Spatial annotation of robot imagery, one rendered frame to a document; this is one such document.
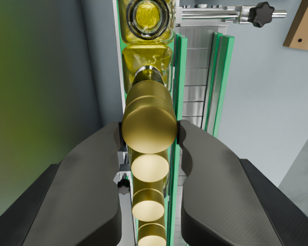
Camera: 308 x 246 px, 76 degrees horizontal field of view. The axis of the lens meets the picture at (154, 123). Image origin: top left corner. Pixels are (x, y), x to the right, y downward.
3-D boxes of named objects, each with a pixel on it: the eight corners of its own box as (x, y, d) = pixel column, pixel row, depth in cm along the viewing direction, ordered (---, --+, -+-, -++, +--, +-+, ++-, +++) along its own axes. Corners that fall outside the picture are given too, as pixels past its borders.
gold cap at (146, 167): (132, 126, 20) (128, 153, 16) (166, 125, 20) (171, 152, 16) (133, 153, 22) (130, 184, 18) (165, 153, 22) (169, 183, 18)
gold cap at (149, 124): (124, 80, 14) (116, 105, 11) (172, 79, 15) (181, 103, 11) (127, 122, 16) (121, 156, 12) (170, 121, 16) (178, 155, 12)
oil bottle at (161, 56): (132, 31, 37) (117, 51, 19) (162, 31, 37) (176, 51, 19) (133, 61, 40) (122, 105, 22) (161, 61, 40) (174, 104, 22)
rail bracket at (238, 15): (169, 5, 35) (180, 2, 24) (263, 4, 35) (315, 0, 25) (169, 23, 36) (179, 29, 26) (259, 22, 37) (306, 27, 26)
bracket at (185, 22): (175, 5, 41) (180, 4, 35) (220, 4, 41) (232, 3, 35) (174, 24, 43) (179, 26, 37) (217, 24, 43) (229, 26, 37)
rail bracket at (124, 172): (106, 144, 50) (94, 184, 39) (133, 143, 51) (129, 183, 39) (108, 156, 52) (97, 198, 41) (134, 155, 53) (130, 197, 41)
